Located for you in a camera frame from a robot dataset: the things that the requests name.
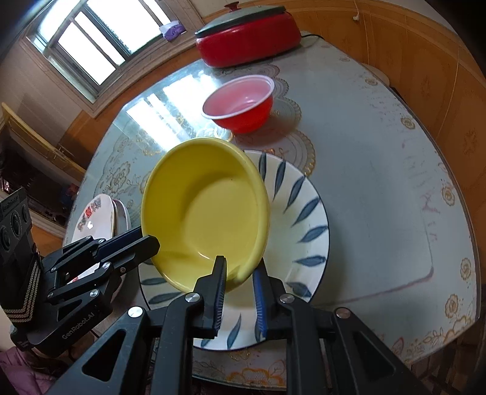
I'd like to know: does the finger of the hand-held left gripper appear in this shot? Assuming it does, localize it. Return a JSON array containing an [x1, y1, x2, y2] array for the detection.
[[46, 235, 160, 304], [42, 227, 143, 274]]

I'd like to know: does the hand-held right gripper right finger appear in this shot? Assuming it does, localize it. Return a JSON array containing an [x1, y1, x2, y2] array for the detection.
[[252, 266, 430, 395]]

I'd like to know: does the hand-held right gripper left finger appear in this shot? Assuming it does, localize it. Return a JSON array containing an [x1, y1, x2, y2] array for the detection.
[[46, 256, 228, 395]]

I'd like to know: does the white plate dragon phoenix print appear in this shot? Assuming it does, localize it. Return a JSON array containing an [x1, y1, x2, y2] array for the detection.
[[111, 198, 130, 238], [68, 194, 115, 285]]

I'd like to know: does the yellow bowl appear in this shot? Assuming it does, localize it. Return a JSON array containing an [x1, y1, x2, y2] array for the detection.
[[140, 137, 271, 294]]

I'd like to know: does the person's left forearm purple sleeve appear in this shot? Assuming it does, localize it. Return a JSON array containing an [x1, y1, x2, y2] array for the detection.
[[0, 349, 52, 395]]

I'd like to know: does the dark cabinet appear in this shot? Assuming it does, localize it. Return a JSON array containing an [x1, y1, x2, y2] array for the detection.
[[0, 140, 82, 228]]

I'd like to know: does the white plate blue leaf print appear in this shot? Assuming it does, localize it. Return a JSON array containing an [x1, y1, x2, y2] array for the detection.
[[139, 150, 330, 351]]

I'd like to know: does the yellow wooden door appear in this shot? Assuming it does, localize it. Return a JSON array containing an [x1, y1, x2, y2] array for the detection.
[[0, 102, 88, 179]]

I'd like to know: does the gold floral print tablecloth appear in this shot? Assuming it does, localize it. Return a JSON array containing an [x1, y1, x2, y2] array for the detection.
[[63, 30, 479, 392]]

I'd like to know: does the red plastic bowl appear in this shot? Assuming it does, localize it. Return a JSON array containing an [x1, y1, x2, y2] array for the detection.
[[201, 75, 275, 134]]

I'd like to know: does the purple tissue pack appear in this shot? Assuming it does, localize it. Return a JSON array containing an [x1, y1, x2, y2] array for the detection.
[[160, 22, 187, 42]]

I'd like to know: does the red electric pot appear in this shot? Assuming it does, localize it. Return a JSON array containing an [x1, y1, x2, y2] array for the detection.
[[195, 11, 303, 69]]

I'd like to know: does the grey pot lid red knob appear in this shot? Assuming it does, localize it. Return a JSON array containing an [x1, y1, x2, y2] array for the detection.
[[195, 2, 286, 38]]

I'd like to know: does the white round stool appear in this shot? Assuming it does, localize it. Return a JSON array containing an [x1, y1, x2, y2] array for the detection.
[[361, 64, 392, 87]]

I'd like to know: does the window with white frame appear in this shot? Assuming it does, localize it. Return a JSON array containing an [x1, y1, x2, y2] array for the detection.
[[21, 0, 179, 111]]

